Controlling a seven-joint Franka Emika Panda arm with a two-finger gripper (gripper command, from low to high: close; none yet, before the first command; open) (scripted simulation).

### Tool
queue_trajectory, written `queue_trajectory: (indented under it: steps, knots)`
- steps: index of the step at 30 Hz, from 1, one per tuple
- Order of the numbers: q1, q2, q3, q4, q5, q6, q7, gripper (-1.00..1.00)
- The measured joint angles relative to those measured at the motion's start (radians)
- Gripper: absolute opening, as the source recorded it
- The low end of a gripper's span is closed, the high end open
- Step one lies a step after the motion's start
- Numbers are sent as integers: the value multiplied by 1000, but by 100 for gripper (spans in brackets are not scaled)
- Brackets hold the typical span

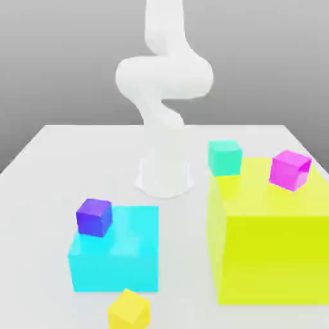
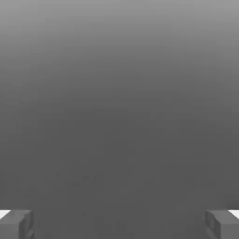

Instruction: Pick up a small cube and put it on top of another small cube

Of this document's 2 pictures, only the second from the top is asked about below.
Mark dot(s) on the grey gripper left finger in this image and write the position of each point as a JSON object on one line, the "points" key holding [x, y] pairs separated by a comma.
{"points": [[13, 226]]}

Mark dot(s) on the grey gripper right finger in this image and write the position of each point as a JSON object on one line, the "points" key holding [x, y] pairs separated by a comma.
{"points": [[224, 226]]}

